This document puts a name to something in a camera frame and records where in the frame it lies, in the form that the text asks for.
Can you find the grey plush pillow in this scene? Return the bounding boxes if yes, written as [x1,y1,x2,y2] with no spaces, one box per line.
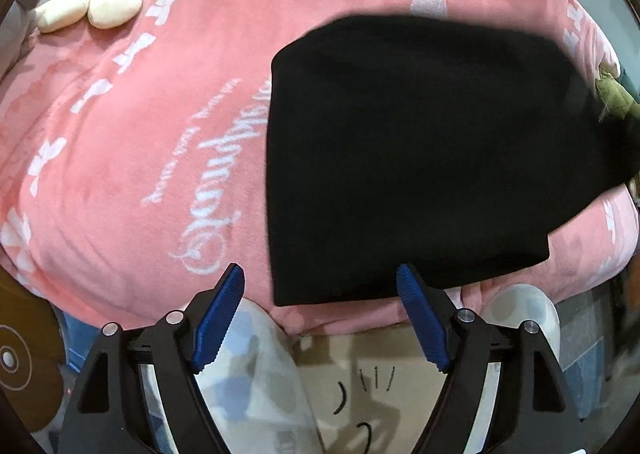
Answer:
[0,0,42,80]

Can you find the green plush toy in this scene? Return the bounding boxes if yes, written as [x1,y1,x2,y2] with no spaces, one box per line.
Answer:
[594,65,640,122]

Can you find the cardboard box with drawn face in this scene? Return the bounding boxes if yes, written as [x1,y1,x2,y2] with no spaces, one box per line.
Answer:
[292,327,453,454]

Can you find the pink printed fleece blanket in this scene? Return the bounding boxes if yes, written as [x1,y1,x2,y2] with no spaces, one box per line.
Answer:
[0,0,640,337]

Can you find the black pants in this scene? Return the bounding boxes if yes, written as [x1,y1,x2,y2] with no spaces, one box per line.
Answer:
[265,14,640,307]

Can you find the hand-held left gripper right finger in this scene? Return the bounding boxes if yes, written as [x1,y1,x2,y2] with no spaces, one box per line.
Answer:
[395,263,586,454]

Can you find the round wooden stool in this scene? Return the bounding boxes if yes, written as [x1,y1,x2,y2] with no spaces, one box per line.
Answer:
[0,279,66,435]

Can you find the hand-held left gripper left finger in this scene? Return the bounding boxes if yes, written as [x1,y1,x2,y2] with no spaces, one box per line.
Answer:
[57,263,246,454]

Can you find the blue cloth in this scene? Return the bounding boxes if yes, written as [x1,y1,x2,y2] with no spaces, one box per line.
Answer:
[62,311,101,375]

